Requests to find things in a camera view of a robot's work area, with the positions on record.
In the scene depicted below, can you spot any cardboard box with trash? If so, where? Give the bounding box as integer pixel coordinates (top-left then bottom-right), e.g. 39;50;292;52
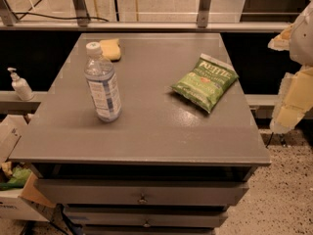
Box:
0;115;56;221

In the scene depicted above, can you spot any yellow sponge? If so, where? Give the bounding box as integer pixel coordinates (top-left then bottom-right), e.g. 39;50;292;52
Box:
100;38;121;61

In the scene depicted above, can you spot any white pump dispenser bottle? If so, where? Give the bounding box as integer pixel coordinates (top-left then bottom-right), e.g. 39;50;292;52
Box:
8;68;34;101

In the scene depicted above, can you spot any middle grey drawer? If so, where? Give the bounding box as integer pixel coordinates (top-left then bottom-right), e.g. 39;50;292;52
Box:
65;208;228;228

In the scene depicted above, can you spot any top grey drawer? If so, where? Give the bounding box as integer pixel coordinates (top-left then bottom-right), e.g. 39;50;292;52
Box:
34;179;248;206

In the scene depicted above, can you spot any grey drawer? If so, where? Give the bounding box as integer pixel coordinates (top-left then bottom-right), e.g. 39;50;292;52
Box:
83;226;215;235
65;208;228;228
34;179;248;206

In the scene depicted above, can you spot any green chip bag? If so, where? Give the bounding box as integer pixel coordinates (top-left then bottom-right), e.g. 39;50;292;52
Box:
171;54;239;114

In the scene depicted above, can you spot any blue label plastic water bottle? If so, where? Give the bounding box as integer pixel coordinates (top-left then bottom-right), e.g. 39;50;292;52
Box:
84;42;121;122

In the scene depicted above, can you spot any bottom grey drawer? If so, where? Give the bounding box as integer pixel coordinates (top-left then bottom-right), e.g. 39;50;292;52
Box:
83;226;215;235

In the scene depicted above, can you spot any green crumpled wrapper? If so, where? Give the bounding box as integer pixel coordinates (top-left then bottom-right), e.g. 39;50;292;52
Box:
0;166;31;191

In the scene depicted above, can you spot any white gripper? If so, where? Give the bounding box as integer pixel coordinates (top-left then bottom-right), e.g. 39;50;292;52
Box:
268;1;313;134

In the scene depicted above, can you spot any metal railing frame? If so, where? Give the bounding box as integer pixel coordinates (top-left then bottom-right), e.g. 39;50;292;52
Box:
0;0;313;34

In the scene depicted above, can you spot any black cable on floor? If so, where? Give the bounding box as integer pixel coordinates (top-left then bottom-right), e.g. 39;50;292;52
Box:
13;11;110;23

